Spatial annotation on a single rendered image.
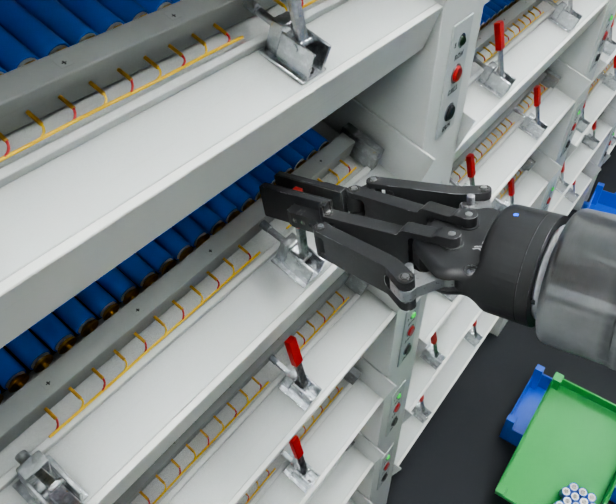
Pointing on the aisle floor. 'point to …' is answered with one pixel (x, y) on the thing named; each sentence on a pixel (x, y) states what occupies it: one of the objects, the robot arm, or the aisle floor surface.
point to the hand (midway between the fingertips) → (303, 202)
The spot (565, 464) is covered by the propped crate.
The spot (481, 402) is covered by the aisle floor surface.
